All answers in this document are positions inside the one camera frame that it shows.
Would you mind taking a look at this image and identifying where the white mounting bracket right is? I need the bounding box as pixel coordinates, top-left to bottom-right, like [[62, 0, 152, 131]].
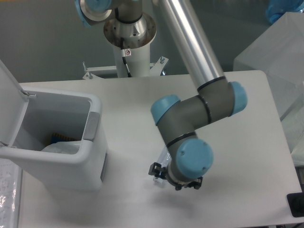
[[150, 56, 169, 76]]

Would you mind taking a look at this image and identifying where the blue yellow snack packet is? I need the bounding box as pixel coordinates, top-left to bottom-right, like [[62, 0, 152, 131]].
[[50, 133, 78, 144]]

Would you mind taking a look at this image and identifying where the white mounting bracket left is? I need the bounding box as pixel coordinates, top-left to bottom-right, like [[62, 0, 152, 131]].
[[82, 62, 118, 80]]

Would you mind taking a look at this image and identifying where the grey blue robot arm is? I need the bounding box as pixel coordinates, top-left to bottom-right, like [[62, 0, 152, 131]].
[[75, 0, 247, 190]]

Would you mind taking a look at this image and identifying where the paper sheet in sleeve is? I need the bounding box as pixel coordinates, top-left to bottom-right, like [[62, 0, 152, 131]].
[[0, 159, 22, 228]]

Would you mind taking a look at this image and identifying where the white open trash can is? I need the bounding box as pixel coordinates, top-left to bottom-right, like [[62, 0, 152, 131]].
[[0, 64, 107, 190]]

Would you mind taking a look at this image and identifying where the clear crushed plastic bottle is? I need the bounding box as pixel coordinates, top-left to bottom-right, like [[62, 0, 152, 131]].
[[153, 146, 171, 188]]

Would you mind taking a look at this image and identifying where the white plastic wrapper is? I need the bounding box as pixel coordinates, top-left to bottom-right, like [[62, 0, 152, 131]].
[[41, 141, 81, 154]]

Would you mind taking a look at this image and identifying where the white mounting bracket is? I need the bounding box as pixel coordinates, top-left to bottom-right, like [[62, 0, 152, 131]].
[[150, 56, 169, 76], [82, 62, 118, 80]]

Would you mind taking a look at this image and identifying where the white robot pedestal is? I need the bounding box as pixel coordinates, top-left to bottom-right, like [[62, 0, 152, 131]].
[[113, 44, 150, 78]]

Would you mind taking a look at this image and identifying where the blue water jug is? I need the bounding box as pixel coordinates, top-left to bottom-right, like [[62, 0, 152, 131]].
[[266, 0, 304, 24]]

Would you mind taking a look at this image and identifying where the translucent plastic box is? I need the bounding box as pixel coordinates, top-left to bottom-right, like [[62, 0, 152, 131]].
[[233, 12, 304, 167]]

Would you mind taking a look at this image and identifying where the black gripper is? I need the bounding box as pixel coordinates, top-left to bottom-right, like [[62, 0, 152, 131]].
[[148, 162, 203, 190]]

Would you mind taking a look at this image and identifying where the black device at edge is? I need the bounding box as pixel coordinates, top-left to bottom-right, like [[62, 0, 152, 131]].
[[287, 192, 304, 218]]

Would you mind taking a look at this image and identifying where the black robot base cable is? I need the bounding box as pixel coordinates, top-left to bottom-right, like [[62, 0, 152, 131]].
[[120, 37, 133, 78]]

